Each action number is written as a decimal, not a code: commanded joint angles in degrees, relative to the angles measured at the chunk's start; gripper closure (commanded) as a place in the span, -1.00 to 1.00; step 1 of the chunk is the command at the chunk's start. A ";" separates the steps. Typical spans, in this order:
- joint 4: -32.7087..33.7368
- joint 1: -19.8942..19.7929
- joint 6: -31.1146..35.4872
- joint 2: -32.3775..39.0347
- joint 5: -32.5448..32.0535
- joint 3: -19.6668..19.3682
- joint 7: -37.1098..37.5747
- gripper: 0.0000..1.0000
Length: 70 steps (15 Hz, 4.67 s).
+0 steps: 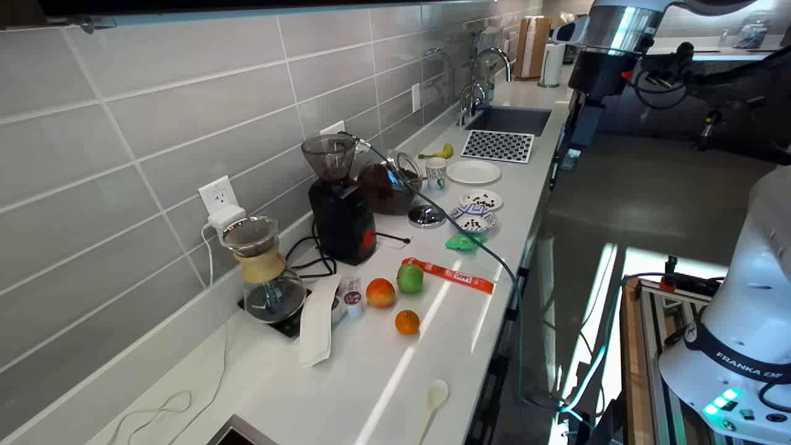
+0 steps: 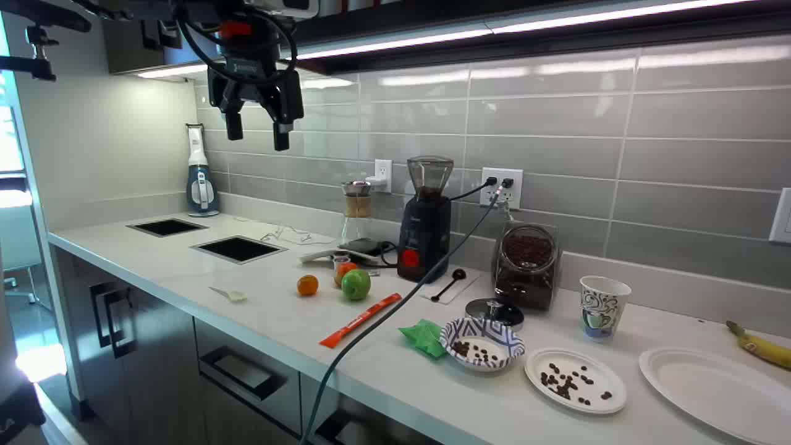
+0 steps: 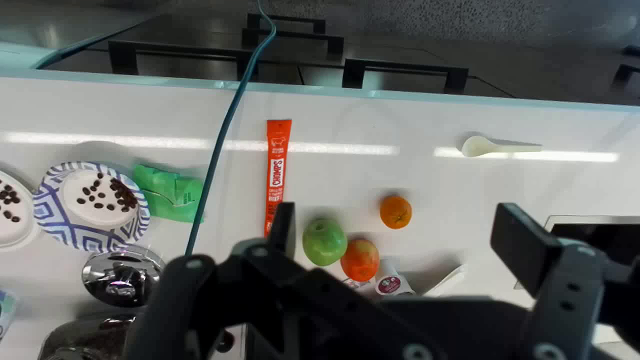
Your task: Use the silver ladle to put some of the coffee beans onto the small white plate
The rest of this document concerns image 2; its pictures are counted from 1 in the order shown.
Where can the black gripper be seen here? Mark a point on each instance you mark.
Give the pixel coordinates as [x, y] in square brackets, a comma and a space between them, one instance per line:
[257, 81]

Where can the black coffee grinder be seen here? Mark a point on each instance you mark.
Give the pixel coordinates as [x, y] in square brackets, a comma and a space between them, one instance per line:
[426, 227]

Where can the glass jar of coffee beans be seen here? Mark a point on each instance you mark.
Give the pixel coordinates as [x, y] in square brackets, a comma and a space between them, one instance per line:
[526, 267]

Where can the small white plate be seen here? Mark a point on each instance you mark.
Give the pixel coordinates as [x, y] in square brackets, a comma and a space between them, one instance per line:
[575, 384]

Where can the large white plate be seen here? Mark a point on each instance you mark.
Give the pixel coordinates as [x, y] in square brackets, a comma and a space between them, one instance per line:
[719, 392]

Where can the blue and white hand blender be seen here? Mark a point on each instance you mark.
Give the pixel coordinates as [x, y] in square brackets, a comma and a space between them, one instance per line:
[201, 175]

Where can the white outlet with charger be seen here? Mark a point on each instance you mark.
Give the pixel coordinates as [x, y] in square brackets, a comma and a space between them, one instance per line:
[383, 175]

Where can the black kitchen scale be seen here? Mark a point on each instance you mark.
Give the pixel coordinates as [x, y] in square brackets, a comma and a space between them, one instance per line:
[369, 248]

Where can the red-orange peach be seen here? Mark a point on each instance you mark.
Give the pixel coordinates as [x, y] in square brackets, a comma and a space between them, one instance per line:
[342, 267]

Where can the small orange mandarin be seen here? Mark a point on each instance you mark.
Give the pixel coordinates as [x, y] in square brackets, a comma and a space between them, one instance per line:
[307, 286]

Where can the white plastic spoon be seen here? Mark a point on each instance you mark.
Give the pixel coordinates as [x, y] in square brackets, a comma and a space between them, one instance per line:
[231, 292]

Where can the under-cabinet light strip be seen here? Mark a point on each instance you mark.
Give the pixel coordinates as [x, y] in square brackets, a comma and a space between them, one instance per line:
[411, 41]

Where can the green apple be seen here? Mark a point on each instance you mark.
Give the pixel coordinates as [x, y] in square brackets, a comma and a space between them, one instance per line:
[358, 286]

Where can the orange flat strip packet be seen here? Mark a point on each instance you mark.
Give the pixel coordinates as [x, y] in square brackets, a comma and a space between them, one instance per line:
[359, 320]

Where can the black measuring spoon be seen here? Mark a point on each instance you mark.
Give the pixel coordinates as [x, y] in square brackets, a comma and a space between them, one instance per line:
[448, 282]

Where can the green crumpled packet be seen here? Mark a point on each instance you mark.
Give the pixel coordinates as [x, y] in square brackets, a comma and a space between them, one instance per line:
[425, 338]

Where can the silver jar lid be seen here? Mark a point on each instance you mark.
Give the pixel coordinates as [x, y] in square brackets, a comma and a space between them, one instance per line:
[495, 313]

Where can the blue patterned bowl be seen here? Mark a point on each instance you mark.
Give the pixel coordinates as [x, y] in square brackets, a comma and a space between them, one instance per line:
[484, 349]

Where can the patterned paper cup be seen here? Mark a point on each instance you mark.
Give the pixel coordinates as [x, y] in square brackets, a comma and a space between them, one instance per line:
[604, 307]

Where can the yellow banana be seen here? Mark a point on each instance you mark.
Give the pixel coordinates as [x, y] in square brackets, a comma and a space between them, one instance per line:
[766, 349]

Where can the black camera tripod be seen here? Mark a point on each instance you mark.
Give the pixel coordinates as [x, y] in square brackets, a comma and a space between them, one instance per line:
[34, 65]

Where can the white wall outlet with plugs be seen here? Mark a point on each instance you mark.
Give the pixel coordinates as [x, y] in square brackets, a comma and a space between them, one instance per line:
[501, 192]

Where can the plain white wall outlet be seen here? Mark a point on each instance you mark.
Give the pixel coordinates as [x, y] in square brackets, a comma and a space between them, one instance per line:
[783, 215]

